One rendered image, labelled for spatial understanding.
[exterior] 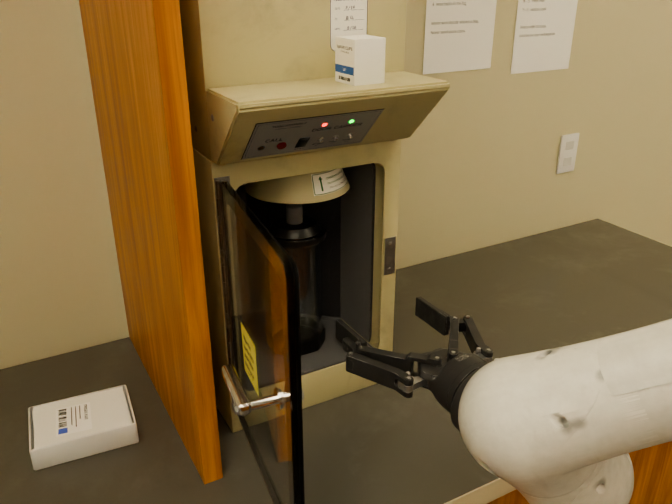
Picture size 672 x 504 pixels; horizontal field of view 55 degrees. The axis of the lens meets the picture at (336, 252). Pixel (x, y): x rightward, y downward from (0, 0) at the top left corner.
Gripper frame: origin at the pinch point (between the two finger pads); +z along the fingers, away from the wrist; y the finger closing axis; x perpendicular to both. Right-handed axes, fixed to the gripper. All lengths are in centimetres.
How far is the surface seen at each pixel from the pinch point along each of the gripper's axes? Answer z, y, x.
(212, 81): 17.6, 16.7, -32.1
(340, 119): 9.1, 2.0, -27.1
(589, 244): 44, -99, 25
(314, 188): 19.5, 0.6, -14.1
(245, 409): -10.0, 25.1, -0.5
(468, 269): 48, -59, 26
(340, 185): 20.5, -4.6, -13.5
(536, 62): 60, -87, -23
